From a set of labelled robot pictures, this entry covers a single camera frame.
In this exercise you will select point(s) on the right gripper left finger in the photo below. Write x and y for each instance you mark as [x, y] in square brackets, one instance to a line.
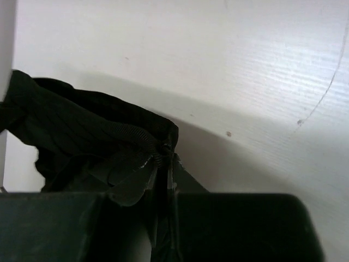
[91, 226]

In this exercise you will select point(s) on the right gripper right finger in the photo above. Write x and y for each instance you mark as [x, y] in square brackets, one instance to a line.
[208, 226]

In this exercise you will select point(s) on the black pleated skirt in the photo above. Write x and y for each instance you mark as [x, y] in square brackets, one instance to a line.
[90, 141]

